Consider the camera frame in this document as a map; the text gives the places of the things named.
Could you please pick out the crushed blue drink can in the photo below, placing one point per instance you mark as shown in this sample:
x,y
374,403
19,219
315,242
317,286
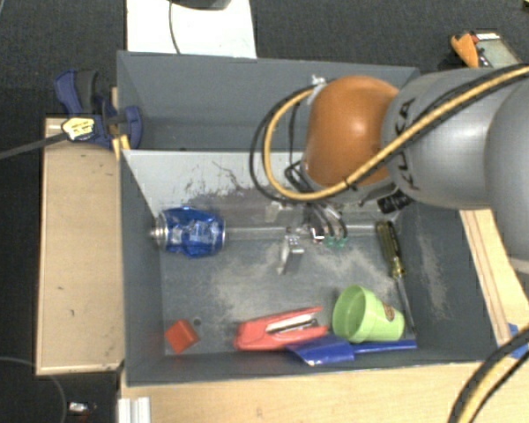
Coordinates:
x,y
194,232

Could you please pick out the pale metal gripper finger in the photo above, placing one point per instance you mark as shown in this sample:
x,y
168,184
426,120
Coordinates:
x,y
285,258
298,259

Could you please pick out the blue flat plastic tool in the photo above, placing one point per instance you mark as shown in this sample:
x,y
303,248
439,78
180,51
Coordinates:
x,y
326,353

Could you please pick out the pale wood board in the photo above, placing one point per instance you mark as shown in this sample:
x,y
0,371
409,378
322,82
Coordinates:
x,y
79,254

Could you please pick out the grey metal bin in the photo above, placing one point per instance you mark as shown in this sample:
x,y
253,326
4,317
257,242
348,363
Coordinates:
x,y
255,289

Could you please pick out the small orange-red block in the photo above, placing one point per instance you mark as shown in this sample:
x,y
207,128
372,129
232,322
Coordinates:
x,y
181,336

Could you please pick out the red stapler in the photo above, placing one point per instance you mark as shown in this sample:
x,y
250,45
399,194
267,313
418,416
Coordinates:
x,y
264,335

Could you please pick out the green plastic cup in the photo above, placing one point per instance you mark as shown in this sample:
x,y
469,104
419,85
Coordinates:
x,y
370,320

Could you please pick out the black cylinder on white bracket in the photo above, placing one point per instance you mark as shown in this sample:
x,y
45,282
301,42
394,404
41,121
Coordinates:
x,y
392,203

